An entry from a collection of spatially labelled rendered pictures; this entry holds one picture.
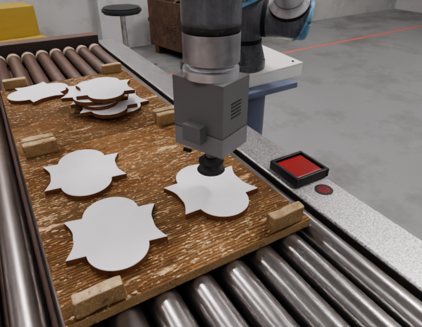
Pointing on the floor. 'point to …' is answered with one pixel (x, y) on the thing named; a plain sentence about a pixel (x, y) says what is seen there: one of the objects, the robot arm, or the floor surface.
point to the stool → (123, 10)
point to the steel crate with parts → (165, 25)
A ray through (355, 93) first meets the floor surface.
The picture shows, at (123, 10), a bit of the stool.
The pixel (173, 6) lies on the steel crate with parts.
